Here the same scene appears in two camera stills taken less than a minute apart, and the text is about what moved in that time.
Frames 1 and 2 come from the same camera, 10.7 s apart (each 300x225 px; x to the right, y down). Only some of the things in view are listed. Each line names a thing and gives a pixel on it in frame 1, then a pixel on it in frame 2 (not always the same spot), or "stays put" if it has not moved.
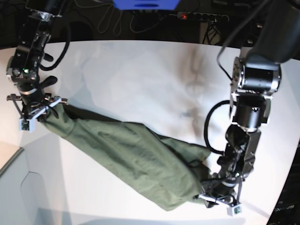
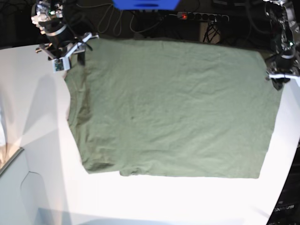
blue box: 146,5 stays put
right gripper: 218,188 -> 284,64
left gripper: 33,98 -> 59,36
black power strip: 203,17 stays put
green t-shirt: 161,172 -> 153,108
